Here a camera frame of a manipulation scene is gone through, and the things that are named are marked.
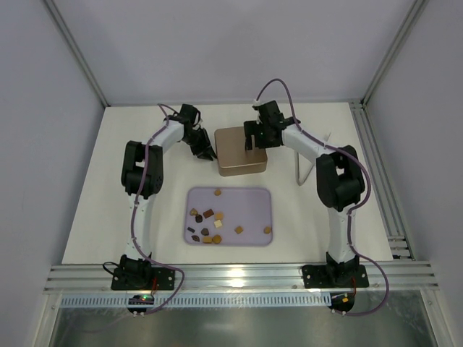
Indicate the slotted cable duct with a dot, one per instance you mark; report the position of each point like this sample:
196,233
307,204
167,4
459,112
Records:
197,300

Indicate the rose gold tin box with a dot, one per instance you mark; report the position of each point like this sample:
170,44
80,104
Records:
242,169

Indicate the lilac plastic tray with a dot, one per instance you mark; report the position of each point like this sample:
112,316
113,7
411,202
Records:
248,207

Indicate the rose gold tin lid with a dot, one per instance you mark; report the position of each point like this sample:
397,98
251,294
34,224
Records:
230,148

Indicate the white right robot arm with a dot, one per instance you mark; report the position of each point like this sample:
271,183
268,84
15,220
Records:
340,182

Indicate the aluminium mounting rail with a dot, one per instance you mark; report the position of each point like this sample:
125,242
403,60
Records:
236,278

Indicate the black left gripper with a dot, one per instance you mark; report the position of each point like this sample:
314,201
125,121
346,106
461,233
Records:
199,141

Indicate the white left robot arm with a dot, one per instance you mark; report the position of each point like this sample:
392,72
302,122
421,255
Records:
142,179

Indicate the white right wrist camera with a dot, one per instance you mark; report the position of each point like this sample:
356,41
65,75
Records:
256,104

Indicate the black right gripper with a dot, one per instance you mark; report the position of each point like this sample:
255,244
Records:
259,135

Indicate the brown rectangular chocolate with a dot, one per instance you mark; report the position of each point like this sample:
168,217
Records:
208,213

